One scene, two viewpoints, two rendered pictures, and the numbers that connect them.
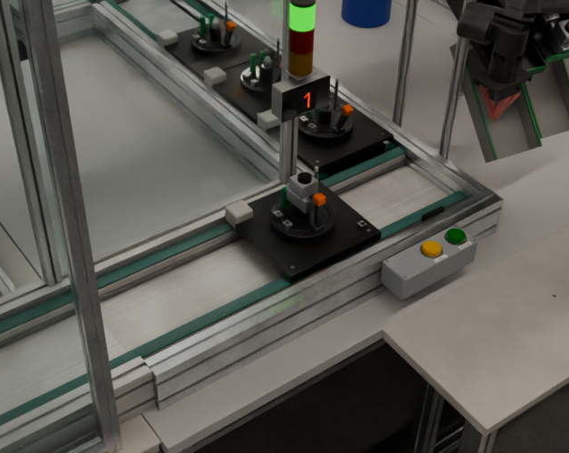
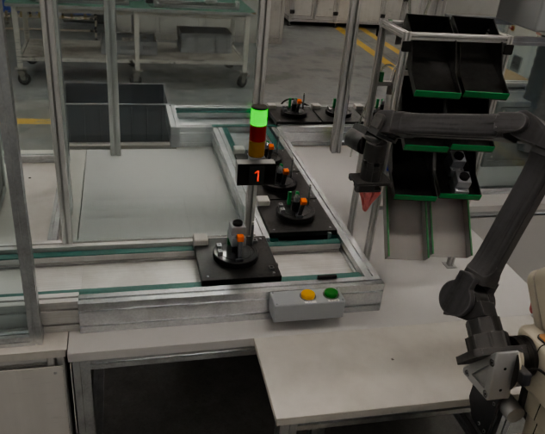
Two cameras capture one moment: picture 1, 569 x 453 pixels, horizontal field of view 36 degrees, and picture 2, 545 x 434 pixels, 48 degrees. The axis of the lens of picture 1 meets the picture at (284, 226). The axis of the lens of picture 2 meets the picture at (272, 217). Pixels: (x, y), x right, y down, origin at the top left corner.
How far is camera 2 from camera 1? 0.76 m
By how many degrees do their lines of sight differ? 22
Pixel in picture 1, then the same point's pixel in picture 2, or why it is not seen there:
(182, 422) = (87, 344)
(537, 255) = (399, 332)
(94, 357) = (22, 263)
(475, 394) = (286, 395)
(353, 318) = (240, 326)
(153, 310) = (114, 277)
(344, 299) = (237, 310)
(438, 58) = not seen: hidden behind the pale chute
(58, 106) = (3, 78)
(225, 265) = (176, 269)
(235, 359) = (141, 319)
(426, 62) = not seen: hidden behind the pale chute
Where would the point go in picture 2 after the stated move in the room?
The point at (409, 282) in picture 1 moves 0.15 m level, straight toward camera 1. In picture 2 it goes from (279, 309) to (247, 336)
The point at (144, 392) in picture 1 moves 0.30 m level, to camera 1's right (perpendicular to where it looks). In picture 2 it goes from (71, 315) to (164, 351)
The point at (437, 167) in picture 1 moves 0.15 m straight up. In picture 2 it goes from (352, 254) to (359, 213)
